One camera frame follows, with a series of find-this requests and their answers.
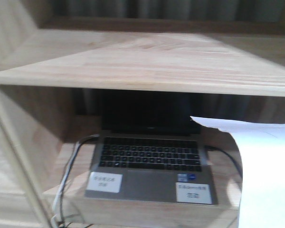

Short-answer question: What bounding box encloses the white label sticker right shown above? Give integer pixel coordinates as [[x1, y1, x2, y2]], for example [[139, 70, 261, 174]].
[[175, 182, 213, 204]]

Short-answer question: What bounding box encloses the white cable left of laptop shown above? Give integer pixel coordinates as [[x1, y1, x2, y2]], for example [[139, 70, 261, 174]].
[[51, 134, 99, 228]]

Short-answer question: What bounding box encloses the wooden shelf unit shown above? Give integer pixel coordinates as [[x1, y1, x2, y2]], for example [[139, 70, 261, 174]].
[[0, 0, 285, 228]]

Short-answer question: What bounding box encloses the white label sticker left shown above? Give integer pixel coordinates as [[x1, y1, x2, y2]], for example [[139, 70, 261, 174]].
[[86, 171, 123, 193]]

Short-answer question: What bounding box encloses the white paper sheet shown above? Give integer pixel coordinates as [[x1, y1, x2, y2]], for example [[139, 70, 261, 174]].
[[192, 116, 285, 228]]

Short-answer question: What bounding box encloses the black cable left of laptop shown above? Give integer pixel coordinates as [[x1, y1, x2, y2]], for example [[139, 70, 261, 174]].
[[57, 136, 98, 228]]

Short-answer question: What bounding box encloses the white label sticker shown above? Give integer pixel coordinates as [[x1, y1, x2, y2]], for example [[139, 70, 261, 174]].
[[175, 182, 213, 204], [86, 171, 123, 193]]

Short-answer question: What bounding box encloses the black cable of laptop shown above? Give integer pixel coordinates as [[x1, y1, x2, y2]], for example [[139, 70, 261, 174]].
[[204, 145, 242, 181], [57, 136, 98, 228]]

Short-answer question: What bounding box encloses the silver laptop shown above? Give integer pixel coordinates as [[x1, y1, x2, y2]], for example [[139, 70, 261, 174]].
[[85, 89, 218, 205]]

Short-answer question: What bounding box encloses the black cable right of laptop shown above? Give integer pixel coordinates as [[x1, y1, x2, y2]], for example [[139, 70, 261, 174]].
[[204, 145, 242, 181]]

